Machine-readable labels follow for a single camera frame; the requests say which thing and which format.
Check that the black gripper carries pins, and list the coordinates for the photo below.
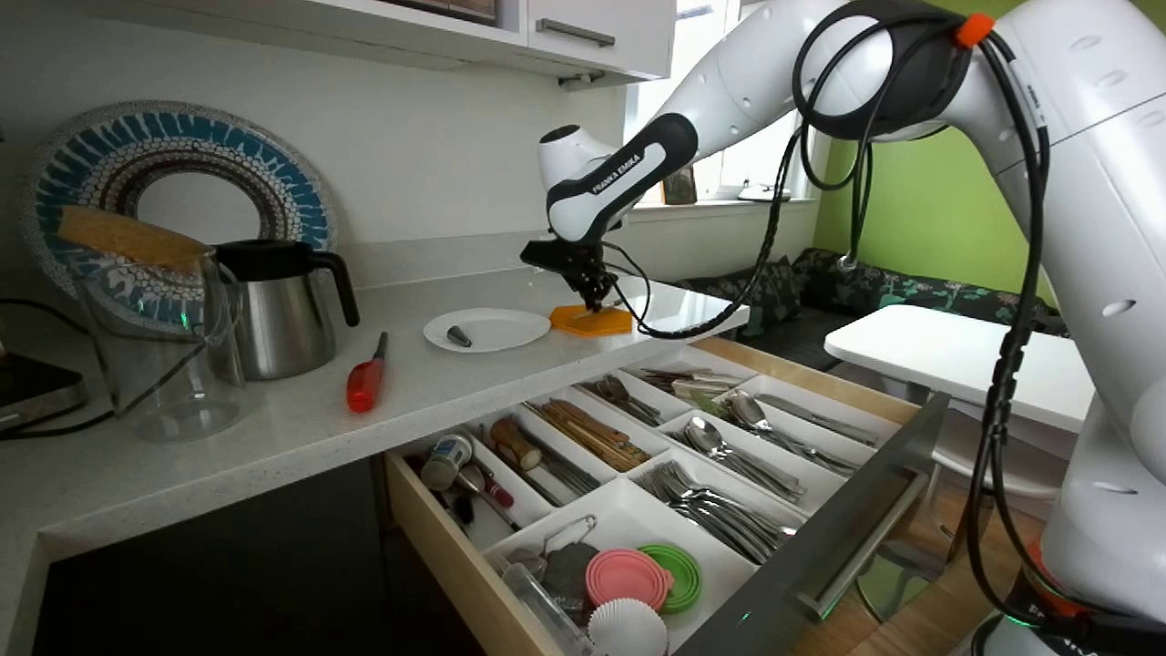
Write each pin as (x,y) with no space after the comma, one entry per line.
(583,260)

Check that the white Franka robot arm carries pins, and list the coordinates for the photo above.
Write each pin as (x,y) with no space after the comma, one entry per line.
(1095,183)

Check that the wooden drawer with grey front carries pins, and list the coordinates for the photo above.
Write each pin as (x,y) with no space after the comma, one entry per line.
(790,585)

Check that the dark utensil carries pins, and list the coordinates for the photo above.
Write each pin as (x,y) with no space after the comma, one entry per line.
(620,398)

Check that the wooden utensil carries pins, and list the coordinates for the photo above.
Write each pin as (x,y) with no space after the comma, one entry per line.
(597,435)

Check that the small dark item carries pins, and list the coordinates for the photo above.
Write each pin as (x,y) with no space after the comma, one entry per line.
(462,337)

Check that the steel spoon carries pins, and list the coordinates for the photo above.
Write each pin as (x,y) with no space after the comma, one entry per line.
(705,435)
(749,421)

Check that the small object on sill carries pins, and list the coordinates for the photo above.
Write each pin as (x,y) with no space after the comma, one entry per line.
(761,189)

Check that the white cutlery tray with forks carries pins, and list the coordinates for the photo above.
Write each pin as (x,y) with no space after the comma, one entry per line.
(605,515)

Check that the steel fork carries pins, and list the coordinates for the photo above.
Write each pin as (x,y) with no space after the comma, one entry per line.
(711,515)
(732,499)

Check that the steel table knife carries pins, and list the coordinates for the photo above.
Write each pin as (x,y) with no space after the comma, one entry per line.
(825,421)

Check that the dark grey round lid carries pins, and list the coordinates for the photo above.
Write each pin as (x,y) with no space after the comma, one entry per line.
(571,575)

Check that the pink silicone cup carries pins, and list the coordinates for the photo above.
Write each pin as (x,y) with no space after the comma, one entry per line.
(623,575)

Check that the green silicone cup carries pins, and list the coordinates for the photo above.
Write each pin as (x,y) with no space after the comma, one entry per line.
(683,575)

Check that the white cutlery tray with spoons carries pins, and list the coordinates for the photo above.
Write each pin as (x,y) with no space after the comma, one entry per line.
(840,466)

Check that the dark patterned cloth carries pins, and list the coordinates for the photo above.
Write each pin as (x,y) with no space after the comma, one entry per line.
(897,292)

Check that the white round lid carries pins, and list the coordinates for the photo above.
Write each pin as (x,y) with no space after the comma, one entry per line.
(629,633)

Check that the white table board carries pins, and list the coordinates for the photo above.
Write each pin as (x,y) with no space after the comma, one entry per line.
(960,357)

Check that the clear glass jar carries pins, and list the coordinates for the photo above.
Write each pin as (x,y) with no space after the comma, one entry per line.
(170,386)

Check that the tan oblong wooden piece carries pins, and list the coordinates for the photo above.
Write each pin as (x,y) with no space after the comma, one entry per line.
(129,237)

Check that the blue white decorative plate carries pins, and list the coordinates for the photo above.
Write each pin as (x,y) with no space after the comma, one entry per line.
(87,158)

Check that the small dark picture frame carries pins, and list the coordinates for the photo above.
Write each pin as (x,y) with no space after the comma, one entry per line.
(679,183)

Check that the white wall cabinet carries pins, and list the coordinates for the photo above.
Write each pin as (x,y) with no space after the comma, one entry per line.
(366,23)

